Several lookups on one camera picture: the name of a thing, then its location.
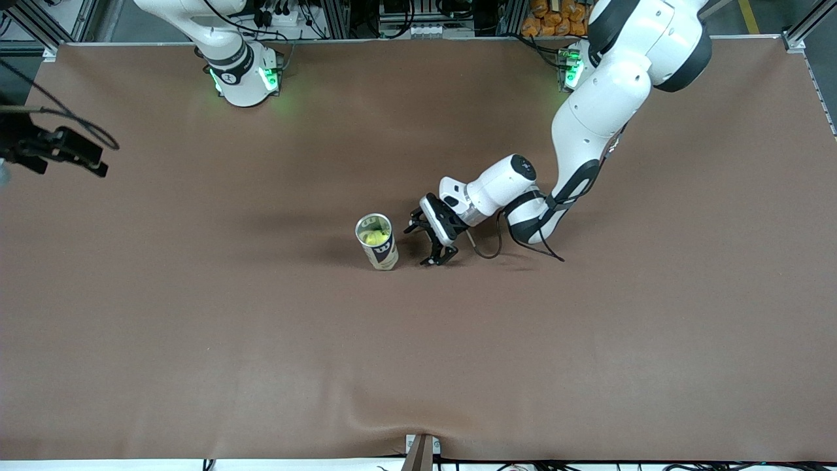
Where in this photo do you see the white blue tennis ball can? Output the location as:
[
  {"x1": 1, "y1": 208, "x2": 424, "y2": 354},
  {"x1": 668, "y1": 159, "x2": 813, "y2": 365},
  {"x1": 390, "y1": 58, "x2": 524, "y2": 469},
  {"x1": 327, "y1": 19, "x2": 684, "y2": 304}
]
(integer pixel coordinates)
[{"x1": 355, "y1": 213, "x2": 400, "y2": 271}]

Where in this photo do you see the brown table mat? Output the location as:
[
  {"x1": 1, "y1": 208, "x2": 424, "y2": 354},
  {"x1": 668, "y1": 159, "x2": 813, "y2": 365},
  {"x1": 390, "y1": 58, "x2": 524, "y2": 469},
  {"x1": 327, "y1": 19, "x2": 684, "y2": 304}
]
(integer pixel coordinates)
[{"x1": 0, "y1": 36, "x2": 837, "y2": 462}]

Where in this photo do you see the orange lumpy items pile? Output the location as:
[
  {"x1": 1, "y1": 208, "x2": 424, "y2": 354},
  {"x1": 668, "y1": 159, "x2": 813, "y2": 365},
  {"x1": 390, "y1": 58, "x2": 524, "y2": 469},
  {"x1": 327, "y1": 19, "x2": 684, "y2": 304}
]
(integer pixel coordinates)
[{"x1": 521, "y1": 0, "x2": 592, "y2": 37}]

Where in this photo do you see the white power strip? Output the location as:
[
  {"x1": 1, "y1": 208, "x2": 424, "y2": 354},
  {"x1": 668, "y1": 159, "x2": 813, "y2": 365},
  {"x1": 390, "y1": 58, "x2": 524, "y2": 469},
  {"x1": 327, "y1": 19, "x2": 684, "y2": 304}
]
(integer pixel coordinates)
[{"x1": 252, "y1": 3, "x2": 309, "y2": 28}]

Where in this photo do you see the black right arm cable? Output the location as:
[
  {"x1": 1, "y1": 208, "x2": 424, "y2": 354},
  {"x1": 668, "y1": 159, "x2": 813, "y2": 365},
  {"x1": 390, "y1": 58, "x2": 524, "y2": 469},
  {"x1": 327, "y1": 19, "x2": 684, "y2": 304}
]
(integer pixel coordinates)
[{"x1": 0, "y1": 58, "x2": 121, "y2": 152}]

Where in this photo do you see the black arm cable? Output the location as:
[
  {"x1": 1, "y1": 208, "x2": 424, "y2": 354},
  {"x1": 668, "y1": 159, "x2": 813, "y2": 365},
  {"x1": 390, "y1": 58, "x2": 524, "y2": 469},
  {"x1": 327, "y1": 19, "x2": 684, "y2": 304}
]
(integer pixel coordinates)
[
  {"x1": 466, "y1": 121, "x2": 628, "y2": 262},
  {"x1": 0, "y1": 58, "x2": 121, "y2": 152}
]

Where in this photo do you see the aluminium frame corner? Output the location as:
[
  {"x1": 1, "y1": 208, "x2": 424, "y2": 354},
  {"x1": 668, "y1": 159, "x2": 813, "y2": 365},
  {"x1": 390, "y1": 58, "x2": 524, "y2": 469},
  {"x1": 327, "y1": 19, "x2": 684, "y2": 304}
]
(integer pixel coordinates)
[
  {"x1": 781, "y1": 0, "x2": 837, "y2": 138},
  {"x1": 0, "y1": 0, "x2": 99, "y2": 63}
]

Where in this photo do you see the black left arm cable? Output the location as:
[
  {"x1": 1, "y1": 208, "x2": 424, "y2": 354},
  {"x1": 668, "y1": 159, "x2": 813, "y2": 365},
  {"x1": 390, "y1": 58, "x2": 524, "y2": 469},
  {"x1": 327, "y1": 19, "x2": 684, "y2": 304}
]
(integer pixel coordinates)
[{"x1": 466, "y1": 121, "x2": 628, "y2": 262}]

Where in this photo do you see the aluminium rack post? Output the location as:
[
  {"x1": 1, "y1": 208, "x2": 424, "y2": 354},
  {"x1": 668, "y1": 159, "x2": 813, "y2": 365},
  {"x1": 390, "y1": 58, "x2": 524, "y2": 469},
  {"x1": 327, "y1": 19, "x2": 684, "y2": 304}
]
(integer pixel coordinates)
[
  {"x1": 497, "y1": 0, "x2": 524, "y2": 37},
  {"x1": 324, "y1": 0, "x2": 351, "y2": 39}
]

